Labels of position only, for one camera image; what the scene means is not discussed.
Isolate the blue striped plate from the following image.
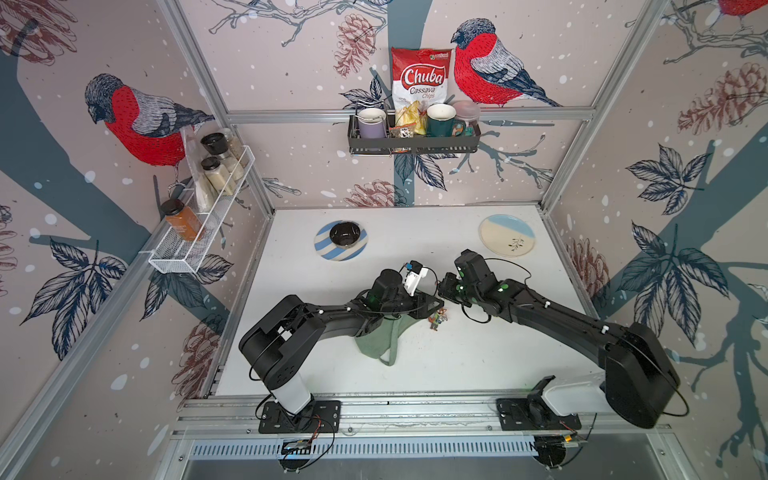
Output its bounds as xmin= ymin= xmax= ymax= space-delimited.
xmin=314 ymin=220 xmax=368 ymax=262

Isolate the pink lidded jar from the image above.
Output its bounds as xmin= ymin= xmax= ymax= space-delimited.
xmin=452 ymin=100 xmax=481 ymax=137

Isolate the dark green mug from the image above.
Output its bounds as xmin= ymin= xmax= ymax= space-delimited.
xmin=426 ymin=103 xmax=465 ymax=138

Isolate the red figurine charm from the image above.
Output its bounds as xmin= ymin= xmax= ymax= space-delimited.
xmin=428 ymin=308 xmax=448 ymax=331

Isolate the white wire wall shelf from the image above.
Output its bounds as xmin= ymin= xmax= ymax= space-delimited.
xmin=149 ymin=146 xmax=255 ymax=274

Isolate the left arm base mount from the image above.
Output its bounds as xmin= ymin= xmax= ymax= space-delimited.
xmin=255 ymin=395 xmax=342 ymax=434

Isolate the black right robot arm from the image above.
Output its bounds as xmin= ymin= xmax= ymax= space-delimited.
xmin=437 ymin=249 xmax=680 ymax=429

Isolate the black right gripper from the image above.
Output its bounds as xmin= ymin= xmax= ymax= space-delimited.
xmin=433 ymin=272 xmax=481 ymax=307

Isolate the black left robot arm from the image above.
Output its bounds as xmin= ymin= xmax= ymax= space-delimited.
xmin=238 ymin=262 xmax=444 ymax=420

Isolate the purple mug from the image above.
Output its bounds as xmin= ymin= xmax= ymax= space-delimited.
xmin=356 ymin=107 xmax=387 ymax=139

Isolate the green corduroy bag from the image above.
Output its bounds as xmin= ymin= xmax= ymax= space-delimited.
xmin=355 ymin=315 xmax=419 ymax=366

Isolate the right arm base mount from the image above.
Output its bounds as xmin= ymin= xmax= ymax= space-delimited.
xmin=495 ymin=375 xmax=582 ymax=431

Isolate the clear plastic packet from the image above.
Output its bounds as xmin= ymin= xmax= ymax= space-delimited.
xmin=180 ymin=126 xmax=218 ymax=213

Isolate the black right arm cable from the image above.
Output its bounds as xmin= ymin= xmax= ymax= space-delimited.
xmin=482 ymin=257 xmax=534 ymax=286

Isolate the cream and blue plate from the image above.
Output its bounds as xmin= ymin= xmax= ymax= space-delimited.
xmin=478 ymin=214 xmax=536 ymax=257

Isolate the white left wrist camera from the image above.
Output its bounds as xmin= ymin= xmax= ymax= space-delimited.
xmin=403 ymin=260 xmax=430 ymax=297

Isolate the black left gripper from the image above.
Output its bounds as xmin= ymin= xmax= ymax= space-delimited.
xmin=380 ymin=288 xmax=445 ymax=321

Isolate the Chuba cassava chips bag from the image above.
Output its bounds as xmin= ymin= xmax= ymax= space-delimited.
xmin=390 ymin=47 xmax=452 ymax=127

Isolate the dark ceramic bowl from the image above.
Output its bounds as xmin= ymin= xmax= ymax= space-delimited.
xmin=329 ymin=221 xmax=362 ymax=249

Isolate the orange spice jar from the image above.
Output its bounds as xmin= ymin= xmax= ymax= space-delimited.
xmin=160 ymin=199 xmax=205 ymax=242

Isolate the black lid spice jar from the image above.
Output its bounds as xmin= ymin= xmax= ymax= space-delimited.
xmin=201 ymin=132 xmax=245 ymax=181
xmin=200 ymin=156 xmax=237 ymax=196

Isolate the black wall shelf basket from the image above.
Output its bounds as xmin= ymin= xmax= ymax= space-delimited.
xmin=347 ymin=113 xmax=481 ymax=156

